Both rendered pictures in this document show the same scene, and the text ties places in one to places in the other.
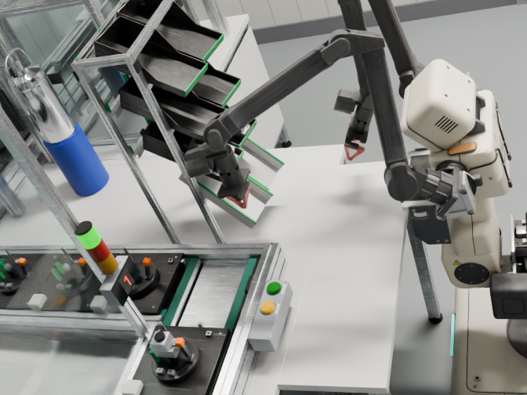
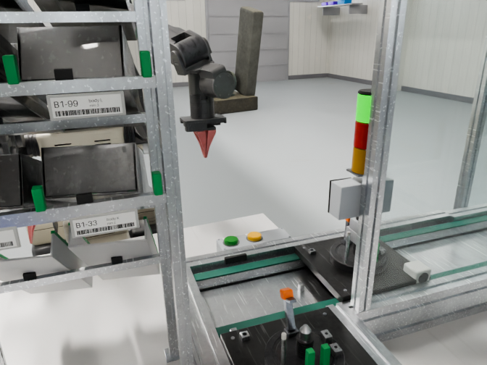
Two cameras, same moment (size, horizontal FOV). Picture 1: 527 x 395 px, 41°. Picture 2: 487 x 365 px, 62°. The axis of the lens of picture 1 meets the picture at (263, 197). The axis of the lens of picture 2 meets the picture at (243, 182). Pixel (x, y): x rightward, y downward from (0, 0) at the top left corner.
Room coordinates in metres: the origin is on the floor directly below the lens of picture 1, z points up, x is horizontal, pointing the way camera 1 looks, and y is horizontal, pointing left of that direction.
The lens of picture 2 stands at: (2.16, 0.75, 1.53)
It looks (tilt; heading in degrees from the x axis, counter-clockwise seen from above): 21 degrees down; 220
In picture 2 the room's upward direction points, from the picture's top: 1 degrees counter-clockwise
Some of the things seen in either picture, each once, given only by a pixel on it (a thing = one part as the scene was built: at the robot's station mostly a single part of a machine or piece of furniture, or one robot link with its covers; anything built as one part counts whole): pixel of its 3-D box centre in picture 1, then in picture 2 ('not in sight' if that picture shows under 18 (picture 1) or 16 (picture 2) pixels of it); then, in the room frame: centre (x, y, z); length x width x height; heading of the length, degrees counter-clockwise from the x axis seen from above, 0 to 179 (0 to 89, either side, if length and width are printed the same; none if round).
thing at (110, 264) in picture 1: (105, 261); (365, 158); (1.44, 0.45, 1.29); 0.05 x 0.05 x 0.05
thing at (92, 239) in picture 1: (88, 235); (370, 107); (1.44, 0.45, 1.39); 0.05 x 0.05 x 0.05
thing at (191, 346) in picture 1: (176, 360); (357, 256); (1.30, 0.40, 0.98); 0.14 x 0.14 x 0.02
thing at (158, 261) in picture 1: (132, 272); (304, 343); (1.67, 0.47, 1.01); 0.24 x 0.24 x 0.13; 59
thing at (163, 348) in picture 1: (161, 342); (363, 229); (1.30, 0.41, 1.06); 0.08 x 0.04 x 0.07; 59
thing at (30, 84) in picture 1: (36, 94); not in sight; (2.46, 0.63, 1.32); 0.14 x 0.14 x 0.38
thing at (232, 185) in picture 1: (231, 176); (202, 109); (1.49, 0.06, 1.35); 0.10 x 0.07 x 0.07; 149
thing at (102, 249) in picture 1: (96, 248); (367, 133); (1.44, 0.45, 1.34); 0.05 x 0.05 x 0.05
